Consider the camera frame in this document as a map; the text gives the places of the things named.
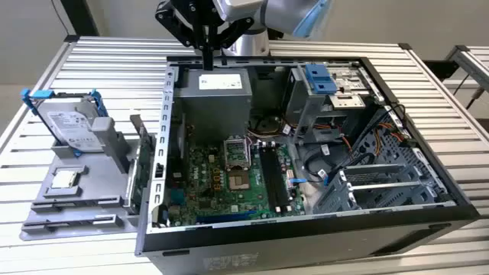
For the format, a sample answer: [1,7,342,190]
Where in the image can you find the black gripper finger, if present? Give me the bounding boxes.
[207,18,255,71]
[154,4,209,71]

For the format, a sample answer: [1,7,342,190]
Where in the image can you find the hard disk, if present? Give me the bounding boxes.
[20,88,111,158]

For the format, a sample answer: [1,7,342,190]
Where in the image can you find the orange red disk power wire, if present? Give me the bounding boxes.
[314,121,413,158]

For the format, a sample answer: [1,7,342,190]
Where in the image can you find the blue plastic drive latch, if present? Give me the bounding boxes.
[303,64,337,95]

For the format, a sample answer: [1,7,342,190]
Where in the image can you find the grey power supply unit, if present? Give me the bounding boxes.
[174,67,253,144]

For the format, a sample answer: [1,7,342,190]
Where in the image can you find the black round fan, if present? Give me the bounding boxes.
[251,114,283,134]

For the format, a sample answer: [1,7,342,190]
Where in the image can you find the grey metal drive cage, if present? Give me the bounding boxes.
[283,64,377,144]

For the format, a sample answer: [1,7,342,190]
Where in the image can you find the metal socket cover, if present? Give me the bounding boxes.
[222,134,251,170]

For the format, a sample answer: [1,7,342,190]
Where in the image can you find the metal locking lever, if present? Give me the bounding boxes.
[246,136,255,170]

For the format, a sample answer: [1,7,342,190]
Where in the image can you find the green graphics card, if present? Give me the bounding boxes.
[127,114,157,214]

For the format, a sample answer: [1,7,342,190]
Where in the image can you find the black RAM slot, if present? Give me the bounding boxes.
[267,144,287,212]
[271,144,293,212]
[261,144,278,212]
[263,144,282,212]

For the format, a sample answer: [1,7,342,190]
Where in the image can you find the CPU socket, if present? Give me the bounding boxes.
[227,170,253,192]

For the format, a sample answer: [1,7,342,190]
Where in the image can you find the grey parts rack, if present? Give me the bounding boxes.
[18,116,159,241]

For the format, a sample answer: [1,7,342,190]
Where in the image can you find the green motherboard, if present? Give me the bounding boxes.
[163,142,306,227]

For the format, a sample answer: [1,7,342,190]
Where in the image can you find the silver CPU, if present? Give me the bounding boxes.
[50,169,81,188]

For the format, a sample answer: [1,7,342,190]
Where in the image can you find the metal slat side table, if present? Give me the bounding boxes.
[442,45,489,121]

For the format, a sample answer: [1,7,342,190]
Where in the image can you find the blue expansion slot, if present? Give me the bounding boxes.
[194,210,257,225]

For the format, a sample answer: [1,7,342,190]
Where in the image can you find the black open PC case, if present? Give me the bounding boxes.
[133,56,481,275]

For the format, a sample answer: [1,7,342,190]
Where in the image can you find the black frame post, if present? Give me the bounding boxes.
[60,0,101,37]

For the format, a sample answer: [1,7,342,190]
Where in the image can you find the yellow black power wire bundle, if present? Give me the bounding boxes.
[246,127,285,140]

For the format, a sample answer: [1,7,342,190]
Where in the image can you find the thick black cable white labels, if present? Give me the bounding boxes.
[303,144,377,184]

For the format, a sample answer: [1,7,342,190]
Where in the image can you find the black table clamp bracket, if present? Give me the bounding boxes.
[422,59,459,78]

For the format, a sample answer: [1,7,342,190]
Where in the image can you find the thin cable with plug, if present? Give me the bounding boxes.
[453,73,482,109]

